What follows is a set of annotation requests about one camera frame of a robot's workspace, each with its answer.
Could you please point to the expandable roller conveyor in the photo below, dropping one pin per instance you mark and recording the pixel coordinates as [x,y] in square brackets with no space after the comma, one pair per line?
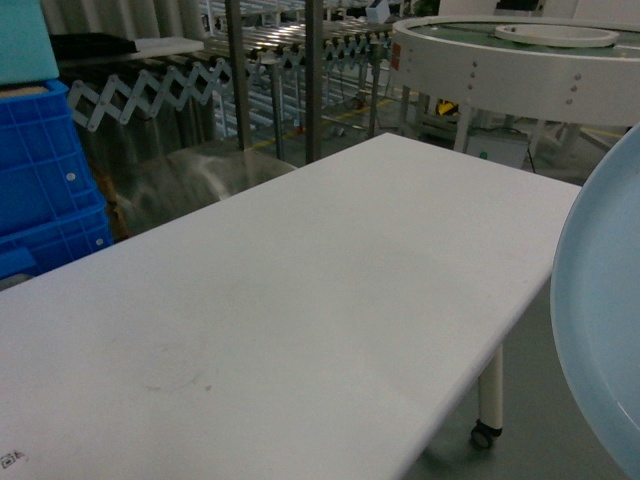
[120,89]

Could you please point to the light blue round tray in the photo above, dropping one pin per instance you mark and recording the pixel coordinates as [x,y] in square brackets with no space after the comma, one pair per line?
[594,298]

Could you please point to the blue crate bottom right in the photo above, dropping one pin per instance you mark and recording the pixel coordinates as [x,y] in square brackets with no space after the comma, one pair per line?
[43,248]

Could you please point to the white round conveyor machine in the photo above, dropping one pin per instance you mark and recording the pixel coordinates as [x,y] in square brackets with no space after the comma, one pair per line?
[548,69]

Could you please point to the white table leg with caster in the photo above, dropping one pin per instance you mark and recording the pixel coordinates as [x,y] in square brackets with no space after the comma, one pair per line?
[489,424]

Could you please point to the teal foam box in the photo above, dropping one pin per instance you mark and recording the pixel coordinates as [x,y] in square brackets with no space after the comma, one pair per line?
[26,51]

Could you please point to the blue crate top right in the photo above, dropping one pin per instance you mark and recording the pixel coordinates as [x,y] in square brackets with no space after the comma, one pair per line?
[45,176]

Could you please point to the blue crate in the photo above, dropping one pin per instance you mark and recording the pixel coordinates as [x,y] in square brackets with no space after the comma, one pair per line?
[45,176]
[43,248]

